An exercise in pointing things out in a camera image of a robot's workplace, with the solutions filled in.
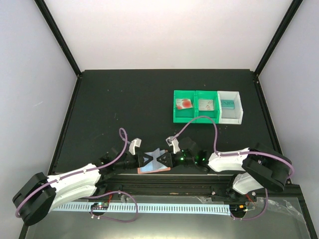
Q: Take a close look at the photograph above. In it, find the brown leather card holder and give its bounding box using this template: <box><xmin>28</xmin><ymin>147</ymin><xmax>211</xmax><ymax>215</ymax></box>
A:
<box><xmin>137</xmin><ymin>148</ymin><xmax>171</xmax><ymax>174</ymax></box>

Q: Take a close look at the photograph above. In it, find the white flower card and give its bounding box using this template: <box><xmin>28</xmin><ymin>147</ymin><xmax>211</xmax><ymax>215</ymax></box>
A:
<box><xmin>198</xmin><ymin>99</ymin><xmax>214</xmax><ymax>111</ymax></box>

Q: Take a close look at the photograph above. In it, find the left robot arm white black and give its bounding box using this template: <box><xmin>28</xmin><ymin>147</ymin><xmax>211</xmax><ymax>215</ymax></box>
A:
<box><xmin>12</xmin><ymin>150</ymin><xmax>153</xmax><ymax>226</ymax></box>

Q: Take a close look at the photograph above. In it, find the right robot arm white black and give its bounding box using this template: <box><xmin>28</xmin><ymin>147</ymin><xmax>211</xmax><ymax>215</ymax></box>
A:
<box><xmin>156</xmin><ymin>137</ymin><xmax>294</xmax><ymax>202</ymax></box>

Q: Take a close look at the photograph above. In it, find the red circle card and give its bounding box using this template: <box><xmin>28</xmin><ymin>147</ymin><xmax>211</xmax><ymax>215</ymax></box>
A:
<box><xmin>175</xmin><ymin>99</ymin><xmax>193</xmax><ymax>110</ymax></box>

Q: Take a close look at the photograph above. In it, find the teal card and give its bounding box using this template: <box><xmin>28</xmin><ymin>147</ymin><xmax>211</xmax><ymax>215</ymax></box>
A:
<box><xmin>221</xmin><ymin>99</ymin><xmax>235</xmax><ymax>110</ymax></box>

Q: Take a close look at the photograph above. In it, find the left green bin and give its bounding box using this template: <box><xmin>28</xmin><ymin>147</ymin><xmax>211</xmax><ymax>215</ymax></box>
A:
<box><xmin>173</xmin><ymin>90</ymin><xmax>198</xmax><ymax>123</ymax></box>

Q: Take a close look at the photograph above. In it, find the green bin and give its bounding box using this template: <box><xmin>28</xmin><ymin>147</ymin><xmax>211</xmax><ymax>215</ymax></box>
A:
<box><xmin>195</xmin><ymin>91</ymin><xmax>220</xmax><ymax>124</ymax></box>
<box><xmin>173</xmin><ymin>90</ymin><xmax>198</xmax><ymax>123</ymax></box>

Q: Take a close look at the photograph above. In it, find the left circuit board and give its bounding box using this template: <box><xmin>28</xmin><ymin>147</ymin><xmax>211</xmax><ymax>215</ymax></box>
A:
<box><xmin>91</xmin><ymin>202</ymin><xmax>109</xmax><ymax>210</ymax></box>

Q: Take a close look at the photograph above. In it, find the circuit board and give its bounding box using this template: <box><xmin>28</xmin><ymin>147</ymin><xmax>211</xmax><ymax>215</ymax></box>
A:
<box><xmin>230</xmin><ymin>205</ymin><xmax>250</xmax><ymax>213</ymax></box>
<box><xmin>91</xmin><ymin>202</ymin><xmax>109</xmax><ymax>210</ymax></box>

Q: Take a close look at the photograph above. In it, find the white bin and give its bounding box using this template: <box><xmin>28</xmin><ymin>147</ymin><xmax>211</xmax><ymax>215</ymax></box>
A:
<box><xmin>217</xmin><ymin>91</ymin><xmax>244</xmax><ymax>125</ymax></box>

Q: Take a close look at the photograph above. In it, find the middle green bin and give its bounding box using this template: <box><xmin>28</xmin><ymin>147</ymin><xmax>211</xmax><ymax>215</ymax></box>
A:
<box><xmin>195</xmin><ymin>91</ymin><xmax>220</xmax><ymax>124</ymax></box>

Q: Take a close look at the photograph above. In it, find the right circuit board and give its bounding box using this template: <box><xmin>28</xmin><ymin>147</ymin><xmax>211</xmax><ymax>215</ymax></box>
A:
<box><xmin>230</xmin><ymin>205</ymin><xmax>250</xmax><ymax>213</ymax></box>

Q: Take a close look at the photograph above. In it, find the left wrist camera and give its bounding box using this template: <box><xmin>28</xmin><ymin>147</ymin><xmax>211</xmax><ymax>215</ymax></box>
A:
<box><xmin>129</xmin><ymin>138</ymin><xmax>142</xmax><ymax>155</ymax></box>

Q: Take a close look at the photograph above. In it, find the black aluminium rail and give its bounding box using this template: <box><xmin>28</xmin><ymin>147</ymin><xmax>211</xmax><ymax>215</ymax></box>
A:
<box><xmin>94</xmin><ymin>174</ymin><xmax>302</xmax><ymax>200</ymax></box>

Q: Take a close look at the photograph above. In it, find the white slotted cable duct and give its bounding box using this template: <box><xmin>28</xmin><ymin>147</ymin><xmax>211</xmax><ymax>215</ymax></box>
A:
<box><xmin>54</xmin><ymin>202</ymin><xmax>231</xmax><ymax>216</ymax></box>

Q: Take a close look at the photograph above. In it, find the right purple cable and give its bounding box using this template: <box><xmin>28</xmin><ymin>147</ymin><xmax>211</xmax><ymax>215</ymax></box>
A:
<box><xmin>171</xmin><ymin>115</ymin><xmax>295</xmax><ymax>221</ymax></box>

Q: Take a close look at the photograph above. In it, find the left black frame post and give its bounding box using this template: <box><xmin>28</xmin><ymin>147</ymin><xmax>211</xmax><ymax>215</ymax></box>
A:
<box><xmin>34</xmin><ymin>0</ymin><xmax>82</xmax><ymax>77</ymax></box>

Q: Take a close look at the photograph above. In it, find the black frame post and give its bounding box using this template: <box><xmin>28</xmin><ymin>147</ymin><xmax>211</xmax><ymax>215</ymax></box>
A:
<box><xmin>34</xmin><ymin>0</ymin><xmax>82</xmax><ymax>77</ymax></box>
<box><xmin>254</xmin><ymin>0</ymin><xmax>303</xmax><ymax>77</ymax></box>

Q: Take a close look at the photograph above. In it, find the right black frame post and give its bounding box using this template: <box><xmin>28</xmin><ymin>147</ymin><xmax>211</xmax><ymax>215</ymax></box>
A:
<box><xmin>254</xmin><ymin>0</ymin><xmax>303</xmax><ymax>77</ymax></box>

